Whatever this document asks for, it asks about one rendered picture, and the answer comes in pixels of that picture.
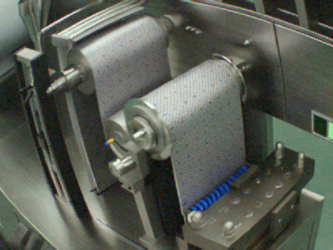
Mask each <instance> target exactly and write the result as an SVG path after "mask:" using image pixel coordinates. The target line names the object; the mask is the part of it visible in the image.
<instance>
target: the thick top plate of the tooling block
mask: <svg viewBox="0 0 333 250"><path fill-rule="evenodd" d="M284 152H285V155H284V156H283V157H282V158H278V159H276V158H275V157H274V155H273V154H274V151H273V152H272V153H271V154H270V155H269V156H268V157H267V158H266V159H265V160H264V161H263V162H262V163H261V164H260V165H258V166H259V173H258V174H257V175H256V176H255V177H253V178H252V180H250V181H249V182H248V183H247V184H246V185H244V186H243V187H242V188H241V189H240V190H239V191H237V192H236V191H234V190H229V191H228V192H227V193H226V194H225V195H223V196H222V197H221V198H220V199H218V200H217V201H216V202H214V203H213V204H212V205H211V206H209V207H208V208H206V209H204V210H203V211H202V213H203V214H204V217H205V221H206V226H205V227H202V228H199V229H195V228H193V227H192V226H191V223H192V222H191V223H190V222H189V221H188V222H187V223H186V224H184V225H183V226H182V229H183V233H184V234H183V236H184V240H185V241H187V242H188V243H190V244H194V246H197V247H199V248H202V249H204V250H242V249H243V248H244V247H245V246H246V245H247V244H248V243H249V242H251V241H252V239H254V238H255V237H257V236H258V234H259V233H260V232H262V231H263V229H264V228H266V227H267V226H268V225H269V224H270V217H271V211H272V210H273V209H274V208H275V207H276V205H278V204H279V203H280V202H281V201H282V200H283V199H284V197H285V196H286V195H288V194H289V192H290V191H291V190H295V191H296V196H297V194H298V193H299V192H300V191H301V190H302V189H303V188H304V187H305V186H306V185H307V184H308V183H309V181H310V179H312V178H313V177H314V175H315V160H314V159H312V158H310V157H307V156H306V155H305V157H306V166H305V167H304V168H297V166H296V163H297V158H298V153H297V152H295V151H294V150H291V149H290V148H286V147H284ZM227 221H234V224H235V228H236V232H237V234H236V236H234V237H231V238H224V237H223V236H222V231H223V228H224V224H225V222H227Z"/></svg>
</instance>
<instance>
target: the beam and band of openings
mask: <svg viewBox="0 0 333 250"><path fill-rule="evenodd" d="M192 1H197V2H201V3H209V4H213V5H217V6H221V7H224V8H229V9H233V10H237V11H239V12H242V13H249V14H251V15H253V16H257V17H260V18H264V19H267V20H270V21H272V22H275V23H279V24H282V25H285V26H288V27H289V28H292V29H296V30H298V31H301V32H304V33H305V34H310V35H312V36H314V37H316V38H319V39H322V40H325V41H327V42H328V43H331V44H333V0H249V1H248V0H192ZM326 25H327V26H326Z"/></svg>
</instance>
